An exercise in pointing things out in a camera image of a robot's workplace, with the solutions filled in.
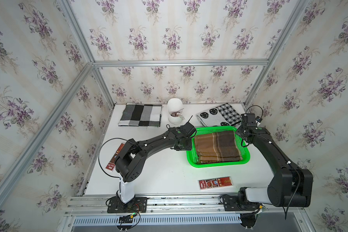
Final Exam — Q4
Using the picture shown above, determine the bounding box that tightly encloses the brown plaid fringed scarf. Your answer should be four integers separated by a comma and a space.
194, 130, 243, 164

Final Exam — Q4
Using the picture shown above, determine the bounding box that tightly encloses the black white checkered scarf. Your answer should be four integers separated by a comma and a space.
118, 103, 162, 127

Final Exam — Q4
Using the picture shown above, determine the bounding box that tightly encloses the red flat packet front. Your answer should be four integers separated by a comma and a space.
198, 177, 233, 190

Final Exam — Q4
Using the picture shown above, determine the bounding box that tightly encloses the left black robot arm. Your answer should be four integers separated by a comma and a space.
115, 122, 197, 204

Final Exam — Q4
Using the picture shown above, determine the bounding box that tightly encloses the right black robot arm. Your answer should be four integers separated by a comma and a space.
236, 113, 313, 208

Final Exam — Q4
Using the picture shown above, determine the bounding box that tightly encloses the red snack packet left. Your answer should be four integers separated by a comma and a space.
105, 143, 125, 171

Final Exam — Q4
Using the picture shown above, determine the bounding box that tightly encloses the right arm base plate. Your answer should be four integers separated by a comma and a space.
219, 194, 263, 211

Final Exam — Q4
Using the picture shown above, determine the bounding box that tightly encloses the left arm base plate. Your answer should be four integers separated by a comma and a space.
105, 196, 148, 213

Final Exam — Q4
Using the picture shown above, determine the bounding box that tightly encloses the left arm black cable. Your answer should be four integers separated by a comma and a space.
98, 137, 134, 179

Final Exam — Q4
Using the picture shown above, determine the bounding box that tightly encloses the aluminium front rail frame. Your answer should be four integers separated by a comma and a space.
57, 194, 315, 232

